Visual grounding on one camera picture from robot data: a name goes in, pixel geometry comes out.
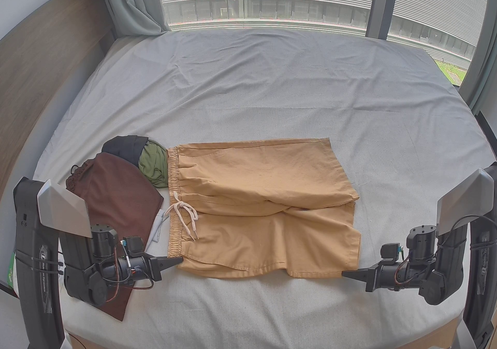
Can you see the tan shorts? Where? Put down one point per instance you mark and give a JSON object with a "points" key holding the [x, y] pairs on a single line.
{"points": [[264, 184]]}

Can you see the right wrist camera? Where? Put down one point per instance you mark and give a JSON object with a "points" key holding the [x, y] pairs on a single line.
{"points": [[389, 251]]}

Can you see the black garment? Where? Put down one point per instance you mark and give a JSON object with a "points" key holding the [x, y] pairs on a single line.
{"points": [[120, 149]]}

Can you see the bed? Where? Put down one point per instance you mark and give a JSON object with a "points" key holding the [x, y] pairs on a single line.
{"points": [[271, 99]]}

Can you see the green garment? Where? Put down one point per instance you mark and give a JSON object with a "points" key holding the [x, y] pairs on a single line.
{"points": [[153, 165]]}

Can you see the green white packet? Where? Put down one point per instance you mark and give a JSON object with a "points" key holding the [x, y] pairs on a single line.
{"points": [[11, 270]]}

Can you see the brown shorts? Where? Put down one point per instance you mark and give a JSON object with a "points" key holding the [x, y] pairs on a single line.
{"points": [[116, 192]]}

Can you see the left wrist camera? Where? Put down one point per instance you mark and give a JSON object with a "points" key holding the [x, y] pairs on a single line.
{"points": [[136, 245]]}

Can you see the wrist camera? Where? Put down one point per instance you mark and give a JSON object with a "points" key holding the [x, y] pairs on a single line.
{"points": [[136, 245], [389, 251]]}

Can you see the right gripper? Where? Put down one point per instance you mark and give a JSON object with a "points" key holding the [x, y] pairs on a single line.
{"points": [[388, 273]]}

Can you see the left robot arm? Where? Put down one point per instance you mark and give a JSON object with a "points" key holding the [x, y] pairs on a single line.
{"points": [[62, 207]]}

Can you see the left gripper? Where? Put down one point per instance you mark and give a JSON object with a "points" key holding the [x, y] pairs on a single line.
{"points": [[141, 268]]}

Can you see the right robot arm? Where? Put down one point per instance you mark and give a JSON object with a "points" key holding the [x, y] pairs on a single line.
{"points": [[462, 200]]}

